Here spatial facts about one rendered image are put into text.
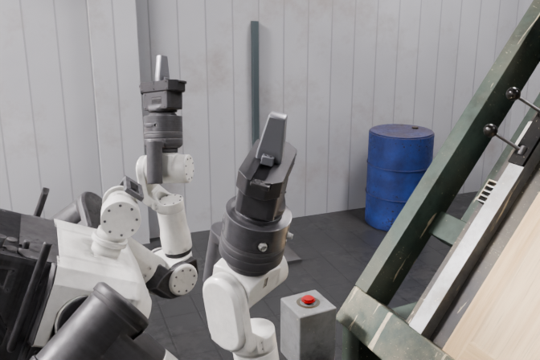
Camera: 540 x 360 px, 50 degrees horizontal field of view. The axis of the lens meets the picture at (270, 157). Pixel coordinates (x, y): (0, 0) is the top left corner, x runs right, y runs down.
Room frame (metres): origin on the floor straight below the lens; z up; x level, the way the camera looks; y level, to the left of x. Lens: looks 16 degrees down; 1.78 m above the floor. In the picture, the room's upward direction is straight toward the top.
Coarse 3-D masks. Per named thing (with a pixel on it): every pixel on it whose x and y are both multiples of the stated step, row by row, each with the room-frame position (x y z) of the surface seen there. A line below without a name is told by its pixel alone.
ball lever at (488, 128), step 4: (488, 124) 1.56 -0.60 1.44; (492, 124) 1.56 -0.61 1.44; (484, 128) 1.56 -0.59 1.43; (488, 128) 1.55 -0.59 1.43; (492, 128) 1.54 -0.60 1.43; (496, 128) 1.55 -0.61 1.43; (484, 132) 1.56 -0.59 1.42; (488, 132) 1.54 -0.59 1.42; (492, 132) 1.54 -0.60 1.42; (496, 132) 1.54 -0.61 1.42; (488, 136) 1.55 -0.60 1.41; (492, 136) 1.54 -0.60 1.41; (496, 136) 1.55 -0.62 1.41; (500, 136) 1.55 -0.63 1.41; (504, 140) 1.55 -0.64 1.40; (508, 140) 1.55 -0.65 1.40; (508, 144) 1.55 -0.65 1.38; (512, 144) 1.54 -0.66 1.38; (516, 148) 1.54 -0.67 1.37; (520, 148) 1.54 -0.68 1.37; (524, 148) 1.54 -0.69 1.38; (520, 152) 1.54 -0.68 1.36; (524, 152) 1.53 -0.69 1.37
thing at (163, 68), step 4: (160, 56) 1.34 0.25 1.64; (164, 56) 1.35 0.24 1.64; (160, 60) 1.34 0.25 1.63; (164, 60) 1.35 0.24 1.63; (160, 64) 1.34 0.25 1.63; (164, 64) 1.34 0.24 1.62; (160, 68) 1.33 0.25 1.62; (164, 68) 1.34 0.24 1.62; (168, 68) 1.35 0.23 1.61; (160, 72) 1.33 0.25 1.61; (164, 72) 1.34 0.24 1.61; (168, 72) 1.35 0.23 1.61; (160, 76) 1.33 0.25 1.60; (164, 76) 1.34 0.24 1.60; (168, 76) 1.35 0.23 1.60
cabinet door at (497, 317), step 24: (528, 216) 1.42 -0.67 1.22; (528, 240) 1.38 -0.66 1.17; (504, 264) 1.37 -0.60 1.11; (528, 264) 1.33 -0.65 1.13; (480, 288) 1.37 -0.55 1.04; (504, 288) 1.33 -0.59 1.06; (528, 288) 1.29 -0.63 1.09; (480, 312) 1.33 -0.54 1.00; (504, 312) 1.29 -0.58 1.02; (528, 312) 1.25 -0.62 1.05; (456, 336) 1.32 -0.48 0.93; (480, 336) 1.28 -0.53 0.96; (504, 336) 1.24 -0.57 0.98; (528, 336) 1.21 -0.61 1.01
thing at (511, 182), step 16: (528, 160) 1.52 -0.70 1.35; (512, 176) 1.52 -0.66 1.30; (528, 176) 1.52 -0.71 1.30; (496, 192) 1.52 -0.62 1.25; (512, 192) 1.50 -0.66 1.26; (496, 208) 1.49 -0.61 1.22; (480, 224) 1.49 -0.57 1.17; (496, 224) 1.48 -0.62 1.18; (464, 240) 1.48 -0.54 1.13; (480, 240) 1.46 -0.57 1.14; (464, 256) 1.45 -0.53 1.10; (448, 272) 1.45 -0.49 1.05; (464, 272) 1.44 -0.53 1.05; (432, 288) 1.45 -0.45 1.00; (448, 288) 1.41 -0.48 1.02; (432, 304) 1.41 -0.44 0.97; (448, 304) 1.41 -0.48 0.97; (416, 320) 1.41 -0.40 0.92; (432, 320) 1.39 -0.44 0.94
